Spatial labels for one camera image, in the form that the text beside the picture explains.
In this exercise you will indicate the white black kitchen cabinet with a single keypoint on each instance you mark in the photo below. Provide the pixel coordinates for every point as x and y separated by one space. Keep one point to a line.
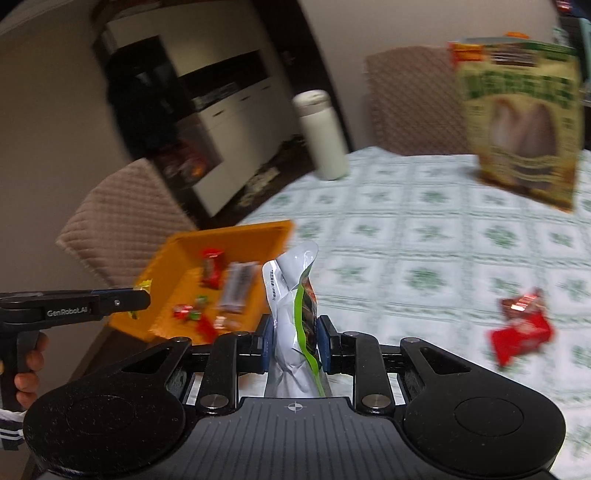
196 87

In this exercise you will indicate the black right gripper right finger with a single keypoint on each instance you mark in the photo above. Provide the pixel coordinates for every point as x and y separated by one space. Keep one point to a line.
358 355

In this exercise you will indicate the orange plastic tray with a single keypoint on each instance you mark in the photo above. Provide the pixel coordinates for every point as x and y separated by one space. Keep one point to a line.
189 275

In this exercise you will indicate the brown red candy packet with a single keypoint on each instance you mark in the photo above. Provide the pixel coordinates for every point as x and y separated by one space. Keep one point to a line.
518 307

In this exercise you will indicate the beige quilted chair left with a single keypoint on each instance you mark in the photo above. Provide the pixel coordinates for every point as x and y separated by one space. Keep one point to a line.
122 223

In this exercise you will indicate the white thermos bottle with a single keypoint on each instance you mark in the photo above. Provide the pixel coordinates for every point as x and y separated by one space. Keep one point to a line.
322 134

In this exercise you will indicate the red candy wrapper in tray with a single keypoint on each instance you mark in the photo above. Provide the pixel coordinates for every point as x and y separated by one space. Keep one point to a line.
208 330

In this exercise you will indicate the green patterned tablecloth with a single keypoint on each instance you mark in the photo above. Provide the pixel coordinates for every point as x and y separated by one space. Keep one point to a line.
418 246

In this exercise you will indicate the silver brown snack bar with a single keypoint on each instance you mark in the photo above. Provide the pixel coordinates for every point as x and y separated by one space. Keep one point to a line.
237 285

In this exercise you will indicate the small red green candy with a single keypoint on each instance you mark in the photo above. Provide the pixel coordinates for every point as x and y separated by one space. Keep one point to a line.
191 312

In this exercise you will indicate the person's left hand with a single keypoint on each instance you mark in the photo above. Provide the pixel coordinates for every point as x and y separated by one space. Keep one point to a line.
19 389

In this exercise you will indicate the red snack packet on table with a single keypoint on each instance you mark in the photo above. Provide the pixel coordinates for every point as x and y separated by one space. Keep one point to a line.
522 336

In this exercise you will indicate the beige quilted chair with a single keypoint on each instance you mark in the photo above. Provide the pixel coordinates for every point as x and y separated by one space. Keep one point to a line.
414 102
122 223

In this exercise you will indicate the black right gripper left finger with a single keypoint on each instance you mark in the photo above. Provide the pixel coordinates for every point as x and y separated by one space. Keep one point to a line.
234 354

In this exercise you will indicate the beige quilted chair back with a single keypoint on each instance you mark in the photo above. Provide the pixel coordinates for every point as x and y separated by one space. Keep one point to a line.
414 102

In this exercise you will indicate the striped sleeve forearm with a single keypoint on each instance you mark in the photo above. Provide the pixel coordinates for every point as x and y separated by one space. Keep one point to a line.
11 429

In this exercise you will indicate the white green snack pouch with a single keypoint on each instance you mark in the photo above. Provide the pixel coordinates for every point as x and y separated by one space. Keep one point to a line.
295 369

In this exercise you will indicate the large green snack bag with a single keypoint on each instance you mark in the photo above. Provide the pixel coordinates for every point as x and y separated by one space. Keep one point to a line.
524 114

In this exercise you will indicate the red snack packet in tray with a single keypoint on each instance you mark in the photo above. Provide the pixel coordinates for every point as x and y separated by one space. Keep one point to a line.
213 261

